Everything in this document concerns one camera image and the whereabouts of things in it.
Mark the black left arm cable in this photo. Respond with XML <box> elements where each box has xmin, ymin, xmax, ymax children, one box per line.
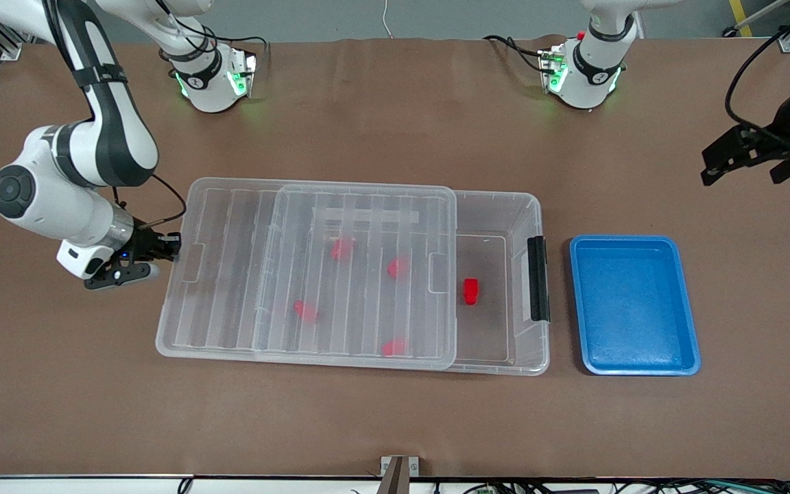
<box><xmin>724</xmin><ymin>21</ymin><xmax>790</xmax><ymax>146</ymax></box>

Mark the clear plastic box lid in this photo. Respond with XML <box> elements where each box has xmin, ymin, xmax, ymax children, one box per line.
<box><xmin>155</xmin><ymin>176</ymin><xmax>458</xmax><ymax>372</ymax></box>

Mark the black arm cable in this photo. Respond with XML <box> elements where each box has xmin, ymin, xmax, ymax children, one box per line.
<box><xmin>724</xmin><ymin>21</ymin><xmax>790</xmax><ymax>146</ymax></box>
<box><xmin>112</xmin><ymin>174</ymin><xmax>188</xmax><ymax>229</ymax></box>

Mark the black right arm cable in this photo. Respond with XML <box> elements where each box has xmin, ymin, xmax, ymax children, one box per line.
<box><xmin>112</xmin><ymin>174</ymin><xmax>188</xmax><ymax>229</ymax></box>

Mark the clear plastic storage box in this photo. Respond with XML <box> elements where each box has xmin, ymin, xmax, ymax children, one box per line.
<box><xmin>254</xmin><ymin>183</ymin><xmax>551</xmax><ymax>377</ymax></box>

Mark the green cable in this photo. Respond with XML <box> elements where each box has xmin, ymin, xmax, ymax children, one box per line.
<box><xmin>693</xmin><ymin>480</ymin><xmax>783</xmax><ymax>494</ymax></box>

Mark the blue plastic tray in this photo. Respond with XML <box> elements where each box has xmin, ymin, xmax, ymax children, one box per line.
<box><xmin>568</xmin><ymin>235</ymin><xmax>702</xmax><ymax>377</ymax></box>

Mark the black base cable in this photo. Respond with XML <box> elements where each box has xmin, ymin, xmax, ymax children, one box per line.
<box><xmin>483</xmin><ymin>34</ymin><xmax>552</xmax><ymax>73</ymax></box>
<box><xmin>213</xmin><ymin>36</ymin><xmax>270</xmax><ymax>54</ymax></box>

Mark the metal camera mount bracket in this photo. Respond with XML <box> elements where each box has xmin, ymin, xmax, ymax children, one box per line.
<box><xmin>379</xmin><ymin>456</ymin><xmax>420</xmax><ymax>494</ymax></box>

